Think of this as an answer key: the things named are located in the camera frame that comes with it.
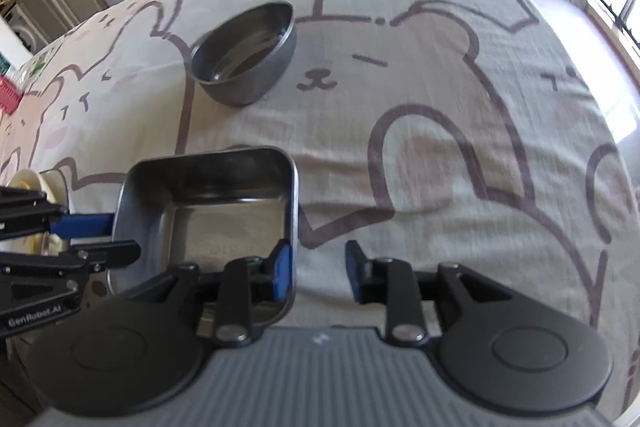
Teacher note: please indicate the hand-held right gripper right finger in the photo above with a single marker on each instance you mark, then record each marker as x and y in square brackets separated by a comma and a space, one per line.
[355, 272]

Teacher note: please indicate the round steel bowl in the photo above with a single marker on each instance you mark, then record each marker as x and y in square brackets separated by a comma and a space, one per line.
[240, 77]

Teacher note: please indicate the large rectangular steel tray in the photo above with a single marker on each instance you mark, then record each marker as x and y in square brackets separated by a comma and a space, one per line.
[116, 279]

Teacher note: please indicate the bear-print tablecloth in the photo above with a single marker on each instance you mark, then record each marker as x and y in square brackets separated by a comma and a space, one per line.
[450, 107]

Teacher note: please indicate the window frame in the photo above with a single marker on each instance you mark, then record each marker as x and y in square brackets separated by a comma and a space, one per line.
[615, 14]

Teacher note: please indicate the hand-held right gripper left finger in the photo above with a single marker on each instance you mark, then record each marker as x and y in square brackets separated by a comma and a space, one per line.
[282, 272]

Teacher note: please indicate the red drink can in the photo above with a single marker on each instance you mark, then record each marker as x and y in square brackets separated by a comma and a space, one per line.
[9, 94]

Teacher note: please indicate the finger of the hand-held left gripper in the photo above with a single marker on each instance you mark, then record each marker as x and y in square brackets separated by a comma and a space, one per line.
[85, 225]
[110, 254]

